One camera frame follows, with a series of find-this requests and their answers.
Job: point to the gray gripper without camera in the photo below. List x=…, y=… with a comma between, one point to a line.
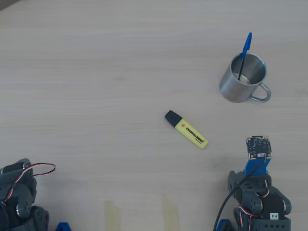
x=19, y=210

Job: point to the gray gripper with camera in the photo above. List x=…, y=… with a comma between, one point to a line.
x=234, y=184

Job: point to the yellow Stabilo Boss highlighter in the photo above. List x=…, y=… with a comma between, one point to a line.
x=192, y=135

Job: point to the blue capped ballpoint pen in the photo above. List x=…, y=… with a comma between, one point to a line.
x=247, y=43

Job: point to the yellowish masking tape strip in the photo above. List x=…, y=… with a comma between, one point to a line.
x=112, y=216
x=170, y=214

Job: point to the silver steel mug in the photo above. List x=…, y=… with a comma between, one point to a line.
x=228, y=89

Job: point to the gray robot arm without camera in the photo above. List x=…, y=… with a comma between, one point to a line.
x=24, y=204

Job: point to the black wrist camera circuit board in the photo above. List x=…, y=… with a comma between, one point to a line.
x=258, y=146

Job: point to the blue robot arm base plate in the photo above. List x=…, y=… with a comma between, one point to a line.
x=223, y=226
x=63, y=227

